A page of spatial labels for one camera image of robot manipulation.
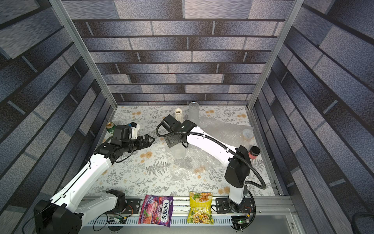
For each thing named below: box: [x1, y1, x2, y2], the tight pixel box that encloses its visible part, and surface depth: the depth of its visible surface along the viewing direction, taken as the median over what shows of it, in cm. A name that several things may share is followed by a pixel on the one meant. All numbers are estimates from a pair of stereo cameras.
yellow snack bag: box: [187, 191, 214, 225], surface depth 71 cm
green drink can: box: [105, 121, 116, 135], surface depth 97 cm
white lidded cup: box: [242, 128, 254, 140], surface depth 99 cm
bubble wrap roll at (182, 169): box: [170, 146, 227, 183], surface depth 89 cm
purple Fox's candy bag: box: [138, 194, 174, 228], surface depth 72 cm
